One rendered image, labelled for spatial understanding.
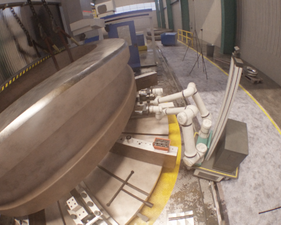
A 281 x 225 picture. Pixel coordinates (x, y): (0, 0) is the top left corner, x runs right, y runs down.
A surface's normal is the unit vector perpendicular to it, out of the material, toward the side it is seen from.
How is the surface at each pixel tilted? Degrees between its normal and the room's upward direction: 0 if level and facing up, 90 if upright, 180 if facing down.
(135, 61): 90
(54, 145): 90
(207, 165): 0
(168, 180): 0
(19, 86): 90
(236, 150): 0
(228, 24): 90
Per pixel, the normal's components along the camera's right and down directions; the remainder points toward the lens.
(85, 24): -0.01, 0.64
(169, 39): -0.35, 0.63
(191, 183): -0.14, -0.76
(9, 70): 0.99, -0.11
